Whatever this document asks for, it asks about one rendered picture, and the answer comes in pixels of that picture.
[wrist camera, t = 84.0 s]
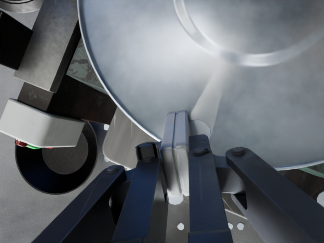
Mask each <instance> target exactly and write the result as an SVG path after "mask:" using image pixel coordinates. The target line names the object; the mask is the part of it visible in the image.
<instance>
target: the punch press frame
mask: <svg viewBox="0 0 324 243"><path fill-rule="evenodd" d="M66 74H67V75H69V76H70V77H72V78H74V79H76V80H78V81H80V82H82V83H84V84H86V85H88V86H90V87H92V88H94V89H96V90H98V91H100V92H102V93H104V94H107V95H109V94H108V93H107V92H106V90H105V88H104V87H103V85H102V84H101V82H100V80H99V78H98V77H97V75H96V73H95V71H94V69H93V67H92V65H91V62H90V60H89V57H88V55H87V52H86V49H85V46H84V43H83V40H82V36H81V38H80V41H79V43H78V46H77V48H76V51H75V53H74V56H73V58H72V60H71V63H70V65H69V68H68V70H67V73H66ZM298 169H299V170H302V171H304V172H307V173H310V174H312V175H315V176H319V177H322V178H324V163H321V164H317V165H313V166H308V167H303V168H298Z"/></svg>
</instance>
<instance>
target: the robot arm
mask: <svg viewBox="0 0 324 243"><path fill-rule="evenodd" d="M135 152H136V156H137V160H138V162H137V165H136V168H134V169H131V170H128V171H125V168H124V166H122V165H112V166H109V167H108V168H105V169H104V170H103V171H102V172H101V173H100V174H99V175H98V176H97V177H96V178H95V179H94V180H93V181H92V182H91V183H90V184H89V185H88V186H87V187H86V188H85V189H84V190H83V191H82V192H81V193H80V194H79V195H78V196H77V197H76V198H75V199H74V200H73V201H72V202H71V203H70V204H69V205H68V206H67V207H66V208H65V209H64V210H63V211H62V212H61V213H60V214H59V215H58V216H57V217H56V218H55V219H54V220H53V221H52V222H51V223H50V224H49V225H48V226H47V227H46V228H45V229H44V230H43V231H42V232H41V233H40V234H39V235H38V236H37V237H36V238H35V239H34V240H33V241H32V242H31V243H165V240H166V228H167V216H168V203H169V197H168V193H169V196H171V197H172V198H174V197H181V195H183V194H184V195H185V196H189V217H190V232H189V233H188V243H233V239H232V234H231V230H230V228H229V226H228V221H227V217H226V212H225V208H224V204H223V199H222V195H221V193H230V194H231V198H232V200H233V201H234V202H235V204H236V205H237V206H238V208H239V209H240V210H241V212H242V213H243V214H244V216H245V217H246V218H247V220H248V221H249V222H250V224H251V225H252V226H253V228H254V229H255V230H256V232H257V233H258V234H259V236H260V237H261V238H262V240H263V241H264V242H265V243H324V207H323V206H322V205H320V204H319V203H318V202H316V201H315V200H314V199H313V198H312V197H310V196H309V195H308V194H306V193H305V192H304V191H303V190H301V189H300V188H299V187H298V186H296V185H295V184H294V183H292V182H291V181H290V180H289V179H287V178H286V177H285V176H283V175H282V174H281V173H279V172H278V171H277V170H276V169H274V168H273V167H272V166H271V165H269V164H268V163H267V162H265V161H264V160H263V159H262V158H260V157H259V156H258V155H256V154H255V153H254V152H253V151H252V150H250V149H248V148H244V147H235V148H231V149H229V150H227V151H226V153H225V154H226V156H217V155H214V154H213V153H212V150H211V148H210V143H209V139H208V136H207V135H205V134H202V135H193V136H191V134H190V128H189V120H188V114H187V111H185V110H181V111H178V113H175V112H169V113H168V114H167V116H166V122H165V127H164V132H163V136H162V141H158V142H145V143H142V144H139V145H137V146H136V147H135ZM167 191H168V192H167Z"/></svg>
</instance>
